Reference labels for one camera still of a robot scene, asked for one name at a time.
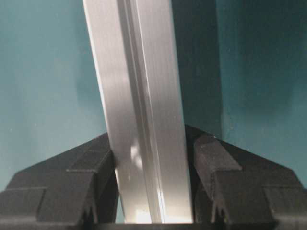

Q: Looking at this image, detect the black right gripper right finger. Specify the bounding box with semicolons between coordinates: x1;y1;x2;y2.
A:
185;125;307;230

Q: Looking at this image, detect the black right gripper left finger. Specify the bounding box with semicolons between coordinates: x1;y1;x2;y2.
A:
0;134;118;230

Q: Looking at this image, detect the silver aluminium metal rail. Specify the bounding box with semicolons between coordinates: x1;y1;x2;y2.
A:
83;0;193;223

